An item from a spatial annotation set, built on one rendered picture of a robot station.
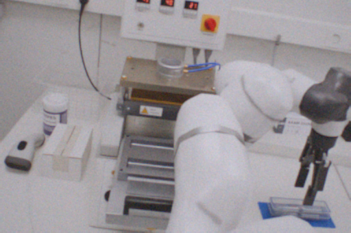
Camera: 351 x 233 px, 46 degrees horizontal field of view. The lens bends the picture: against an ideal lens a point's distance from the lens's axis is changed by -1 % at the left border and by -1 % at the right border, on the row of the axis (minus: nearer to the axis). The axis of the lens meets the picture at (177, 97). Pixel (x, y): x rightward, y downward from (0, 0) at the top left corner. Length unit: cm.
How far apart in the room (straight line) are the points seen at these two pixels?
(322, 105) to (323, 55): 79
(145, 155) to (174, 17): 47
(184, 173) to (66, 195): 76
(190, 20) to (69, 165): 57
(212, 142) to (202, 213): 10
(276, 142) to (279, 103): 95
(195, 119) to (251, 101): 12
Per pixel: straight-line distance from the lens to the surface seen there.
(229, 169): 56
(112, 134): 113
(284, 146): 163
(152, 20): 131
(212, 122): 61
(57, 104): 147
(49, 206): 126
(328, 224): 140
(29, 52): 193
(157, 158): 104
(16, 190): 133
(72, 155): 130
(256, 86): 69
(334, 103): 108
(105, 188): 116
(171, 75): 119
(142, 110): 117
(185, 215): 55
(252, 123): 70
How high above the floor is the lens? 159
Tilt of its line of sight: 26 degrees down
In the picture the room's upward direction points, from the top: 9 degrees clockwise
